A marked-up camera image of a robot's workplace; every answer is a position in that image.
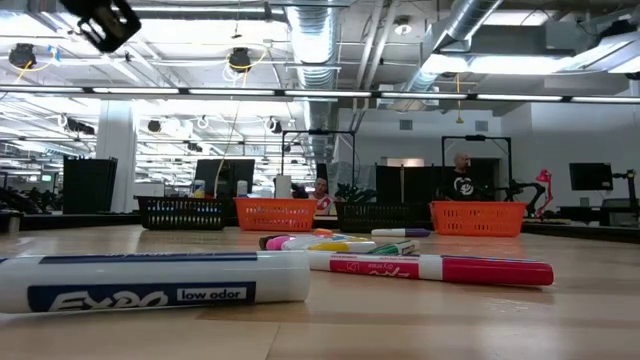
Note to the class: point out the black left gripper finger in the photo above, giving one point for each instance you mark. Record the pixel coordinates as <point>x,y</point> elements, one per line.
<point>131,20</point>

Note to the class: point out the chunky blue Expo marker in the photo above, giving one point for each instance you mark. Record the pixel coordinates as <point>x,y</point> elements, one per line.
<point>150,272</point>

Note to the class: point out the black background robot arm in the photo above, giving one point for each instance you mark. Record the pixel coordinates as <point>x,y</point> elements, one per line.
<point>520,192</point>

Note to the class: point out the black ceiling-hung device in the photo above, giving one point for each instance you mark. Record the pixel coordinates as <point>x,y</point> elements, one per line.
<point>240,60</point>
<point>22,55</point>

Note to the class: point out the white building column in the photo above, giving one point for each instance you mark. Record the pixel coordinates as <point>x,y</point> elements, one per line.
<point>117,160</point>

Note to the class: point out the black partition panel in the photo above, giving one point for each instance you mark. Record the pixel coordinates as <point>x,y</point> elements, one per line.
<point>90,185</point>

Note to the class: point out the black computer monitor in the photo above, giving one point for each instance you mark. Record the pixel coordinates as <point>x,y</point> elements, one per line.
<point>225,175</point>

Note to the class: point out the yellow bottle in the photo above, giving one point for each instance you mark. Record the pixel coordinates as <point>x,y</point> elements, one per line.
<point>199,189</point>

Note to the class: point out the black plastic basket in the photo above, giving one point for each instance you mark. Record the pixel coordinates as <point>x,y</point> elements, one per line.
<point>382,217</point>
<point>180,212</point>

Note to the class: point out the white bottle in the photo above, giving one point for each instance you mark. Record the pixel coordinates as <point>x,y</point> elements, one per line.
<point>242,188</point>

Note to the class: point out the overhead LED light bar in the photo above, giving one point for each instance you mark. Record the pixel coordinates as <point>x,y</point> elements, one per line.
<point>325,93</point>

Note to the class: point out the white paper roll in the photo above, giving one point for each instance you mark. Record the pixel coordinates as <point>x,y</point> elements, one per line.
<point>283,186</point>

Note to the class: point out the orange plastic basket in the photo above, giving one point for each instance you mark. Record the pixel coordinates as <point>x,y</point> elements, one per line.
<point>477,219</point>
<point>275,215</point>

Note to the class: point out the thin pink marker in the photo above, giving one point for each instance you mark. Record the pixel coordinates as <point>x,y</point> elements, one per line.
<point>282,243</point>

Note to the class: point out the round ceiling sensor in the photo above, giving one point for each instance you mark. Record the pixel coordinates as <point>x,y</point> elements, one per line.
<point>402,27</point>

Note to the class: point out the thin light blue marker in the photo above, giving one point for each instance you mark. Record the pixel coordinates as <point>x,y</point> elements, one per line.
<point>310,241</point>

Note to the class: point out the dark green plant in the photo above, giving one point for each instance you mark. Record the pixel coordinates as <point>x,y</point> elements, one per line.
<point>357,192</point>

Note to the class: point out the thin orange marker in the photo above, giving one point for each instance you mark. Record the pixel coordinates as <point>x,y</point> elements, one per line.
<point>322,232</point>

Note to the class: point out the thin yellow marker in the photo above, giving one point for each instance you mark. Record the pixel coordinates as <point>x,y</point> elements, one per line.
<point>340,246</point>

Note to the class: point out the black curtain screen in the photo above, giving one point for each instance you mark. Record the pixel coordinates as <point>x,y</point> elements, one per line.
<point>410,182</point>

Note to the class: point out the purple-capped white marker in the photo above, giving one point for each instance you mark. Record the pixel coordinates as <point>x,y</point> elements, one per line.
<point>400,232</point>

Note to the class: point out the thin green marker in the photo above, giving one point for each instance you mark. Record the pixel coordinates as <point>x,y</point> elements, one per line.
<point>395,247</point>

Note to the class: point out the pink desk lamp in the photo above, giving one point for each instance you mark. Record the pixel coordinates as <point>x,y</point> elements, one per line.
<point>543,176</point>

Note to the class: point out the thin red Expo marker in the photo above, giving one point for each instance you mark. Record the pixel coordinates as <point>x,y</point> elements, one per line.
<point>495,271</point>

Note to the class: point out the silver spiral air duct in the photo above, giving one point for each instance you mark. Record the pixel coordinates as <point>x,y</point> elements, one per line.
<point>470,20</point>
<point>312,40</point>

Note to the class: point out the black metal rig frame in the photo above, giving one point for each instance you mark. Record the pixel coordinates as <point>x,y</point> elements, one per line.
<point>317,132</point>
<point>475,138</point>

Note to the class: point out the black wall monitor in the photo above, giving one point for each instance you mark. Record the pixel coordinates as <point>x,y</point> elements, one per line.
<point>590,176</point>

